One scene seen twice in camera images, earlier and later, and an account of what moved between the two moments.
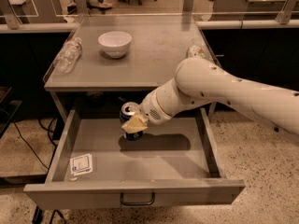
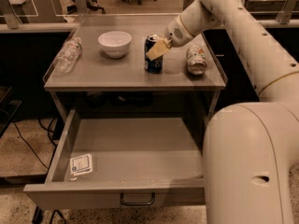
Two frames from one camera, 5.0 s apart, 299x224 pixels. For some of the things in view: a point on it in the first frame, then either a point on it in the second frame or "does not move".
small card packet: [81, 164] does not move
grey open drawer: [176, 163] does not move
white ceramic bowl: [115, 44] does not move
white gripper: [151, 107] -> [175, 35]
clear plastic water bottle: [69, 55] does not move
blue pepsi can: [128, 111] -> [153, 66]
